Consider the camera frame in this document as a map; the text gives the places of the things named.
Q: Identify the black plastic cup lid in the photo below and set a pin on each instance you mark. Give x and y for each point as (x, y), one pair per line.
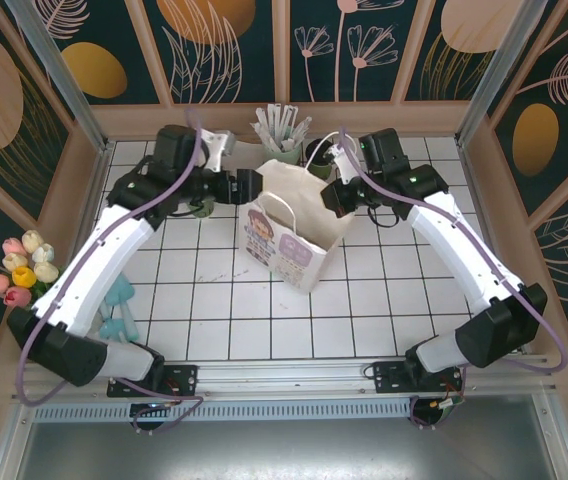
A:
(314, 150)

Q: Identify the white cartoon print paper bag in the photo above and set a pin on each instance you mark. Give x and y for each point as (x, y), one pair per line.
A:
(289, 235)

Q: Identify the paper straw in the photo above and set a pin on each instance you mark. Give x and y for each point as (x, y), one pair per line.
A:
(262, 136)
(274, 125)
(290, 125)
(266, 127)
(282, 124)
(300, 132)

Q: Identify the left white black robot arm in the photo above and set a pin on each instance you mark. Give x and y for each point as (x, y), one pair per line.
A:
(99, 260)

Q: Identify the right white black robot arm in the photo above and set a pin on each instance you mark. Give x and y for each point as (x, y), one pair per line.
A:
(454, 250)

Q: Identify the white tulip flower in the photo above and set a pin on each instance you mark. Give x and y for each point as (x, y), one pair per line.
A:
(31, 240)
(44, 252)
(46, 271)

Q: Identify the teal toy garden fork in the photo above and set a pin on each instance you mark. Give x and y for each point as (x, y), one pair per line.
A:
(111, 330)

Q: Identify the green tulip leaves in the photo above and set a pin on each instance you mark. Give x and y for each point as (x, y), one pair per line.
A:
(39, 292)

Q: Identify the yellow tulip flower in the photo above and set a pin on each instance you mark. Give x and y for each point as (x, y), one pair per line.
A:
(23, 276)

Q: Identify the cream tulip flower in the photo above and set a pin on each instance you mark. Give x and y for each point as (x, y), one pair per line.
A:
(14, 261)

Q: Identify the red pink tulip flower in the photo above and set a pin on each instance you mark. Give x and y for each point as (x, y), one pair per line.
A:
(16, 296)

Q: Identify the grey metal sheet panel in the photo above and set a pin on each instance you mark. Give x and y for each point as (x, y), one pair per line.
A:
(284, 450)

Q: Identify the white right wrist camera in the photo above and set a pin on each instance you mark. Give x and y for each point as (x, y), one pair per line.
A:
(346, 165)

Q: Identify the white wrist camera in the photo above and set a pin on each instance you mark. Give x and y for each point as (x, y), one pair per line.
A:
(216, 147)
(346, 165)

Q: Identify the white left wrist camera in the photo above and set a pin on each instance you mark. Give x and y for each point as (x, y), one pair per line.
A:
(216, 147)

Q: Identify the aluminium frame post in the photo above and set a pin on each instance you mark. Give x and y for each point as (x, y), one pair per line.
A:
(65, 85)
(505, 75)

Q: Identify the aluminium front rail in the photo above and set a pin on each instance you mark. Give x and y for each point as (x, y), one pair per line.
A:
(284, 375)

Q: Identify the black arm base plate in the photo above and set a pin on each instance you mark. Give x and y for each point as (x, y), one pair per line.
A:
(184, 380)
(389, 377)

